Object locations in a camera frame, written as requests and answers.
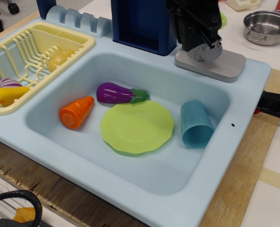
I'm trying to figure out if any black clamp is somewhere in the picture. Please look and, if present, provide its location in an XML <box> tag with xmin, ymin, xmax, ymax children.
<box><xmin>254</xmin><ymin>91</ymin><xmax>280</xmax><ymax>118</ymax></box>

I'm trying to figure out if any wooden board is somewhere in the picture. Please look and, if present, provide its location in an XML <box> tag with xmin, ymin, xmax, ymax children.
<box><xmin>0</xmin><ymin>9</ymin><xmax>280</xmax><ymax>227</ymax></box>

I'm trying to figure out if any purple toy eggplant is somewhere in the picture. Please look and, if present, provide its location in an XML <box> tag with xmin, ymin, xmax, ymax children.
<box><xmin>96</xmin><ymin>82</ymin><xmax>150</xmax><ymax>104</ymax></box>

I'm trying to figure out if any yellow toy squash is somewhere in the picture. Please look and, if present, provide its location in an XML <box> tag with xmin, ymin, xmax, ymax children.
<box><xmin>0</xmin><ymin>86</ymin><xmax>30</xmax><ymax>107</ymax></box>

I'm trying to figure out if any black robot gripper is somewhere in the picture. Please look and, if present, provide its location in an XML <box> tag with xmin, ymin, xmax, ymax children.
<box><xmin>166</xmin><ymin>0</ymin><xmax>222</xmax><ymax>52</ymax></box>

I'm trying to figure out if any steel pot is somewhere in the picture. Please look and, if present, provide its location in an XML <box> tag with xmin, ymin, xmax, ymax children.
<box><xmin>243</xmin><ymin>10</ymin><xmax>280</xmax><ymax>46</ymax></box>

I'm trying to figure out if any light blue toy sink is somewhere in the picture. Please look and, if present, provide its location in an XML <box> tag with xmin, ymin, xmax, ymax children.
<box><xmin>0</xmin><ymin>5</ymin><xmax>272</xmax><ymax>227</ymax></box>

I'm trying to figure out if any black cable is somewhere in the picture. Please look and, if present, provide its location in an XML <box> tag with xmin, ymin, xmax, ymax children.
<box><xmin>0</xmin><ymin>190</ymin><xmax>42</xmax><ymax>227</ymax></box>

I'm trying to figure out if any blue plastic cup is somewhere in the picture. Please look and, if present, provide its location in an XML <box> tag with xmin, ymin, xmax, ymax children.
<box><xmin>180</xmin><ymin>100</ymin><xmax>214</xmax><ymax>149</ymax></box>

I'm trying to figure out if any green plastic plate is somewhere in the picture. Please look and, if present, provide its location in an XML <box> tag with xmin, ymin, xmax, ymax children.
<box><xmin>100</xmin><ymin>100</ymin><xmax>175</xmax><ymax>156</ymax></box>

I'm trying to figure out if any grey toy faucet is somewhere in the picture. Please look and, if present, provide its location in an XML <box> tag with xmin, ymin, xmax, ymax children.
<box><xmin>175</xmin><ymin>44</ymin><xmax>246</xmax><ymax>83</ymax></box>

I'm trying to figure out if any orange tape piece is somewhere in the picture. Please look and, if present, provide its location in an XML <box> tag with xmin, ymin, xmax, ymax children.
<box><xmin>13</xmin><ymin>207</ymin><xmax>35</xmax><ymax>223</ymax></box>

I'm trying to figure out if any yellow dish rack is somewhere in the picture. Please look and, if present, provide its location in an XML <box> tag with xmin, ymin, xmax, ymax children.
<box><xmin>0</xmin><ymin>22</ymin><xmax>95</xmax><ymax>115</ymax></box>

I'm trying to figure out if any green toy ring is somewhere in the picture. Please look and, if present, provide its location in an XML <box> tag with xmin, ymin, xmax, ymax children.
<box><xmin>220</xmin><ymin>11</ymin><xmax>228</xmax><ymax>30</ymax></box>

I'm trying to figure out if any dark blue back panel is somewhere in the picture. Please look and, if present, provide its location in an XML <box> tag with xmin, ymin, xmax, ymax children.
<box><xmin>111</xmin><ymin>0</ymin><xmax>177</xmax><ymax>56</ymax></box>

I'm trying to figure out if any cream plastic toy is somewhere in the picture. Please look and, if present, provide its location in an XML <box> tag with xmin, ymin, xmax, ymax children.
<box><xmin>227</xmin><ymin>0</ymin><xmax>262</xmax><ymax>11</ymax></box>

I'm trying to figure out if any orange toy carrot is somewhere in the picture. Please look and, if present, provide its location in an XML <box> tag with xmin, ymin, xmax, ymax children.
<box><xmin>59</xmin><ymin>96</ymin><xmax>94</xmax><ymax>129</ymax></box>

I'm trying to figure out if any dark blue post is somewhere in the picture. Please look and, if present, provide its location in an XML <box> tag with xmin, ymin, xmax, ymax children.
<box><xmin>36</xmin><ymin>0</ymin><xmax>57</xmax><ymax>19</ymax></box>

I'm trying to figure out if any chair caster wheel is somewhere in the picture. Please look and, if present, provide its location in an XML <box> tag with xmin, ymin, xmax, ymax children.
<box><xmin>7</xmin><ymin>0</ymin><xmax>20</xmax><ymax>15</ymax></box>

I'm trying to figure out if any purple toy onion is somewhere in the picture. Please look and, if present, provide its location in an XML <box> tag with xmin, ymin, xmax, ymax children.
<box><xmin>0</xmin><ymin>78</ymin><xmax>23</xmax><ymax>88</ymax></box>

